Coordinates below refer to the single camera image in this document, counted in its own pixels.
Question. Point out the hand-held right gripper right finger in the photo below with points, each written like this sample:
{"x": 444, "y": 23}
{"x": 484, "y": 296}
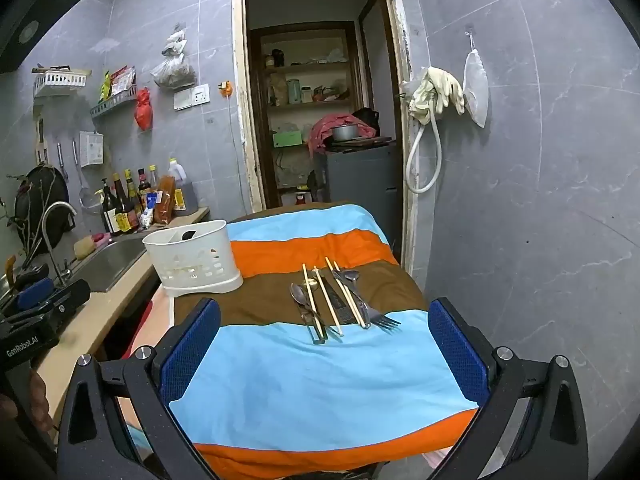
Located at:
{"x": 460, "y": 350}

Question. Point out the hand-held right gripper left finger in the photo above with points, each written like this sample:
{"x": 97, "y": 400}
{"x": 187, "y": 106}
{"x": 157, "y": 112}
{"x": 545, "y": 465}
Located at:
{"x": 190, "y": 350}

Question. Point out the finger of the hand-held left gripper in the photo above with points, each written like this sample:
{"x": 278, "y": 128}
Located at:
{"x": 32, "y": 292}
{"x": 70, "y": 295}

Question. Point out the silver fork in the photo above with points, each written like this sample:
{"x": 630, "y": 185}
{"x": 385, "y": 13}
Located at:
{"x": 387, "y": 321}

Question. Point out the white plastic utensil holder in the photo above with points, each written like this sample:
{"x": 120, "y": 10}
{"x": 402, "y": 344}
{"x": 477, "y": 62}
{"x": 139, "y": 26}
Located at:
{"x": 200, "y": 260}

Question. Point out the dark metal spoon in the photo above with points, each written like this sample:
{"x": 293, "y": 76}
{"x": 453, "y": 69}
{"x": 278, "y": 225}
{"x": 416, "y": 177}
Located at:
{"x": 298, "y": 294}

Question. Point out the silver table knife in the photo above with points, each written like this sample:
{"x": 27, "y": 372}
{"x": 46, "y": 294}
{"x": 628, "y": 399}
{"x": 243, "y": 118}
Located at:
{"x": 336, "y": 307}

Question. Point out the wooden chopstick pair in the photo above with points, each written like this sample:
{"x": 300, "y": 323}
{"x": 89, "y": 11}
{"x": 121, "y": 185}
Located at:
{"x": 327, "y": 300}

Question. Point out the person's left hand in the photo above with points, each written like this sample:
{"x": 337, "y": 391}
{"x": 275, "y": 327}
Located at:
{"x": 42, "y": 400}

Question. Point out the beige kitchen counter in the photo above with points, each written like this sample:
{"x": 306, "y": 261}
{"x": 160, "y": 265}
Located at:
{"x": 90, "y": 320}

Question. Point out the yellow sponge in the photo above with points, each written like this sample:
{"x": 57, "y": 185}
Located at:
{"x": 85, "y": 247}

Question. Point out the steel sink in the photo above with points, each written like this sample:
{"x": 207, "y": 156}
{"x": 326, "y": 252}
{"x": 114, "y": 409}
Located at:
{"x": 110, "y": 265}

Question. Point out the pink dish cloth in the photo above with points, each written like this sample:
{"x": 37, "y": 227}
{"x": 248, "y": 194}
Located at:
{"x": 101, "y": 239}

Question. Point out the bare plant branch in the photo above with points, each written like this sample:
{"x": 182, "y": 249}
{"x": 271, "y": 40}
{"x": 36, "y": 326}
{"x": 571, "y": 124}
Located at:
{"x": 20, "y": 220}

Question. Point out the black wok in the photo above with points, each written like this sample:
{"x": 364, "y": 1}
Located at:
{"x": 42, "y": 205}

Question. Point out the dark pump sauce bottle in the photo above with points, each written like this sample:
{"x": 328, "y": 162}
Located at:
{"x": 109, "y": 210}

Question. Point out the striped blue orange brown cloth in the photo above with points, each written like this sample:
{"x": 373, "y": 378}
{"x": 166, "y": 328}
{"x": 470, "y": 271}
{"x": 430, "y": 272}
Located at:
{"x": 300, "y": 385}

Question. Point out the yellow cap sauce bottle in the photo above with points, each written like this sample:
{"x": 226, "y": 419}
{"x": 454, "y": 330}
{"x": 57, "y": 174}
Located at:
{"x": 133, "y": 190}

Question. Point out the red seasoning packet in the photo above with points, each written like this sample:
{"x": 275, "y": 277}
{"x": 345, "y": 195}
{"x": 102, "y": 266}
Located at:
{"x": 164, "y": 205}

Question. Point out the black cap sauce bottle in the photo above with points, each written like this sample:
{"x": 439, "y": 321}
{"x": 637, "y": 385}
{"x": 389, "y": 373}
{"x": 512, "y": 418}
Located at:
{"x": 144, "y": 185}

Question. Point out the hanging metal ladle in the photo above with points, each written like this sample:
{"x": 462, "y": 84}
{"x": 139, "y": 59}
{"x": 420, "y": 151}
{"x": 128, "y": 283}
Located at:
{"x": 61, "y": 160}

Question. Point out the slim yellow cap bottle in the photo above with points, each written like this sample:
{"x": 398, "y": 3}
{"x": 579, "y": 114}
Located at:
{"x": 154, "y": 177}

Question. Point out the large vinegar jug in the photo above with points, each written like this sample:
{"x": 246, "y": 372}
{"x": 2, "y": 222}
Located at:
{"x": 184, "y": 190}

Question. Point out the red bottle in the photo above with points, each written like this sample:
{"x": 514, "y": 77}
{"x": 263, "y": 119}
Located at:
{"x": 300, "y": 199}

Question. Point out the grey cabinet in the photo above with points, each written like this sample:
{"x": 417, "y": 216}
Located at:
{"x": 360, "y": 180}

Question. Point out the red hanging bag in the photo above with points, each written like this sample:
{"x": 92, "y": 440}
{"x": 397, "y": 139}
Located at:
{"x": 143, "y": 110}

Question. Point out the seasoning packets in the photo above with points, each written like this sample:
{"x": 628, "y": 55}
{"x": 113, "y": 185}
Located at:
{"x": 120, "y": 82}

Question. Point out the wooden cutting board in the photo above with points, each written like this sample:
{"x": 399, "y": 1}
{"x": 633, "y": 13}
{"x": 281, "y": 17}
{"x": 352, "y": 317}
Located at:
{"x": 360, "y": 141}

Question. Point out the green box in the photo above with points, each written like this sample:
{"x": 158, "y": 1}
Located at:
{"x": 287, "y": 138}

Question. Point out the hanging clear plastic bags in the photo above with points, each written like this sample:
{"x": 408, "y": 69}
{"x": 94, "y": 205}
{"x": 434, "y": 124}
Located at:
{"x": 172, "y": 72}

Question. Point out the metal pot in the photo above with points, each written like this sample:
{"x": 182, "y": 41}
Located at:
{"x": 345, "y": 132}

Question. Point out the black bag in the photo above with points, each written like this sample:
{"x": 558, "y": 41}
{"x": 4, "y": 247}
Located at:
{"x": 367, "y": 120}

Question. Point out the red cloth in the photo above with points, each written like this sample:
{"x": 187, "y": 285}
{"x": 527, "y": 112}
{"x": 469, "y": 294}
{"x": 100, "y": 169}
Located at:
{"x": 320, "y": 130}

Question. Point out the cream rubber gloves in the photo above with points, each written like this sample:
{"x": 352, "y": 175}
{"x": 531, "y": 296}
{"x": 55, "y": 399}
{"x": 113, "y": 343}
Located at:
{"x": 432, "y": 90}

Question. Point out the white mesh bag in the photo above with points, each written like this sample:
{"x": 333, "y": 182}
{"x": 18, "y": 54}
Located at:
{"x": 475, "y": 85}

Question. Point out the black range hood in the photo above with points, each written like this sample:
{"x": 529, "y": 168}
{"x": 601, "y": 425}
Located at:
{"x": 35, "y": 15}

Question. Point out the green jar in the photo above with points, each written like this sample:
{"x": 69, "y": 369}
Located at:
{"x": 293, "y": 91}

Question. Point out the wooden shelf cabinet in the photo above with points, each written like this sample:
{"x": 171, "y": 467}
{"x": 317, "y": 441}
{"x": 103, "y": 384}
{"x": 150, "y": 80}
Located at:
{"x": 305, "y": 67}

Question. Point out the white wall box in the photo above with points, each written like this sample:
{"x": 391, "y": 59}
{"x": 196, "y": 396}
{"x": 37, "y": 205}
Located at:
{"x": 91, "y": 149}

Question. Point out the grey wall shelf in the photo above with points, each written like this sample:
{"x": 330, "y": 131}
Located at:
{"x": 112, "y": 105}

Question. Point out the white wall basket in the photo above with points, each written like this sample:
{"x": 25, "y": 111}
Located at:
{"x": 60, "y": 80}

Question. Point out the white wall switch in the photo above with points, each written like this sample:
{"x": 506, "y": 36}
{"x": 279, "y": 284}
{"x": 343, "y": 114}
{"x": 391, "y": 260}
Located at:
{"x": 183, "y": 100}

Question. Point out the white wall socket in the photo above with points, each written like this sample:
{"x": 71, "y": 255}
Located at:
{"x": 201, "y": 95}

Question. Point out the white door frame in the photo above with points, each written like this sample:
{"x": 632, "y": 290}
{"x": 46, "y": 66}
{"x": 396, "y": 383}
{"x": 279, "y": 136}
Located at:
{"x": 239, "y": 110}

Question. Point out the orange wall hook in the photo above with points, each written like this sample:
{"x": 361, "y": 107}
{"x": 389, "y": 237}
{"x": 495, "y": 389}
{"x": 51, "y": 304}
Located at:
{"x": 226, "y": 87}

